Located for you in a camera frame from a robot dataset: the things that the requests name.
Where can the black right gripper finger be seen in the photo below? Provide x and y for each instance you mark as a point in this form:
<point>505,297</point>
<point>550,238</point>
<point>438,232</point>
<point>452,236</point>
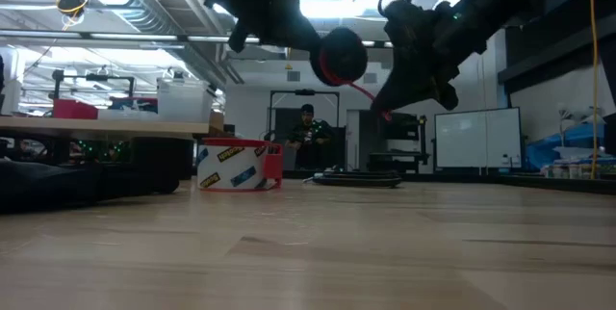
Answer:
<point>399,91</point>

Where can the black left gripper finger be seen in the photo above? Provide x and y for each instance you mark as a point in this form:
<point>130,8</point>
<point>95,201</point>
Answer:
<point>300,35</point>

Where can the black equipment rack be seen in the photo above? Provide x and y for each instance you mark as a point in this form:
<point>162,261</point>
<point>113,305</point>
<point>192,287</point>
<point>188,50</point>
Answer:
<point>399,141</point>

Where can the whiteboard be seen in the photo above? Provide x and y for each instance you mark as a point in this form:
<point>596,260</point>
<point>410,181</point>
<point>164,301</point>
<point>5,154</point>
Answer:
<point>476,139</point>

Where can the person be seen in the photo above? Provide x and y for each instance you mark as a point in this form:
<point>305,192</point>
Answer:
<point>308,132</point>

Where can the black C-clamp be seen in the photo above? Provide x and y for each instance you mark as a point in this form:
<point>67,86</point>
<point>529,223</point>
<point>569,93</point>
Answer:
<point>358,180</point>

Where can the long ceiling light strip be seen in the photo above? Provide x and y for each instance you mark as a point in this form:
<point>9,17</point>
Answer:
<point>144,37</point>

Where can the white plastic container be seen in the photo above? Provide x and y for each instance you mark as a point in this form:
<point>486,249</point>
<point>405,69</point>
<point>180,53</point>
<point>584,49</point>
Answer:
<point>185,103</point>

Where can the red tape dispenser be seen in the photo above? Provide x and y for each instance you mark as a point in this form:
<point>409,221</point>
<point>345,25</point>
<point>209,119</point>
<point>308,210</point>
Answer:
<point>236,165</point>

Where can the blue tarp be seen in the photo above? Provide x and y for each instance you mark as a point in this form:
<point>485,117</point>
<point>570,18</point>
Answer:
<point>577,139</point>

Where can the grey metal cart wooden top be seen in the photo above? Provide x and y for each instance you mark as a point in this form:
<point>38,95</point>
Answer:
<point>96,128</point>

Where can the red storage box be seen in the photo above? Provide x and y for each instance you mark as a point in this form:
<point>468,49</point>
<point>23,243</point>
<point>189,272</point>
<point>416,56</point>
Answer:
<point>74,109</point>

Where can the black camera gantry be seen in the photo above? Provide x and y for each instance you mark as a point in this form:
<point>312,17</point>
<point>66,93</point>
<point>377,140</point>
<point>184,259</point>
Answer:
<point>96,77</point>
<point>304,92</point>

